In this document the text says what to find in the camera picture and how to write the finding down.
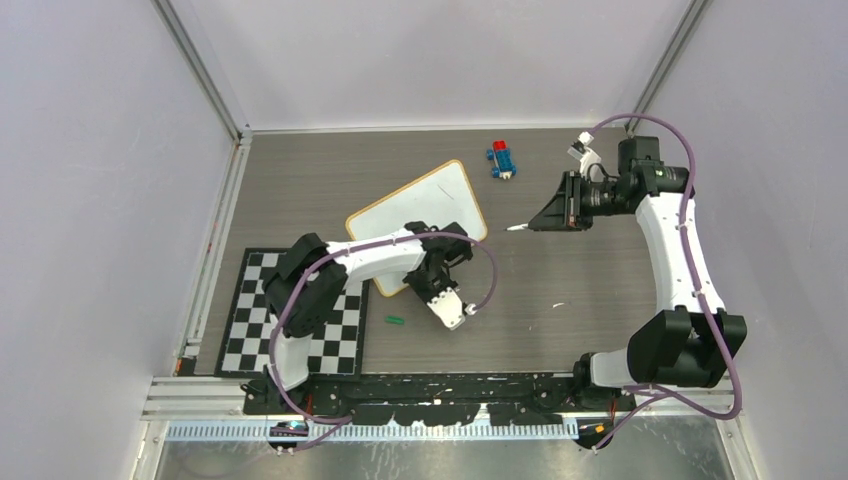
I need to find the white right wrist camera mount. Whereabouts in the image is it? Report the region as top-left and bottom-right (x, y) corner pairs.
(567, 131), (602, 178)

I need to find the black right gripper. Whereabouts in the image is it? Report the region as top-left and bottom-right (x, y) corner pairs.
(531, 170), (631, 232)

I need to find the yellow framed whiteboard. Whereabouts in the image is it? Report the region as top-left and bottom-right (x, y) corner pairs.
(339, 160), (488, 297)

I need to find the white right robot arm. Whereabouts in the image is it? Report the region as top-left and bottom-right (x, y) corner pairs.
(527, 132), (747, 411)

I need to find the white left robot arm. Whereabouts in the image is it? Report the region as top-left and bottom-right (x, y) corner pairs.
(242, 221), (478, 415)

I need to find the blue red toy car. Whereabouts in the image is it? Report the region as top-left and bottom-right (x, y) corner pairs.
(486, 140), (517, 180)

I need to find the aluminium front rail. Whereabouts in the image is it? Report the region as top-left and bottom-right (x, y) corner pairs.
(140, 376), (745, 444)

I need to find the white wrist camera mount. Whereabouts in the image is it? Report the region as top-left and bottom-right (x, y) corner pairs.
(567, 131), (602, 178)
(427, 288), (477, 330)

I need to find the black white chessboard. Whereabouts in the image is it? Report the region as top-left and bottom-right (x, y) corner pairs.
(214, 248), (370, 381)

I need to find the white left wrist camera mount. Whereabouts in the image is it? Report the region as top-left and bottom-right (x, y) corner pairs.
(427, 288), (477, 330)

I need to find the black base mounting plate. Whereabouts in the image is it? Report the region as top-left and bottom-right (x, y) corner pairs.
(241, 373), (635, 427)

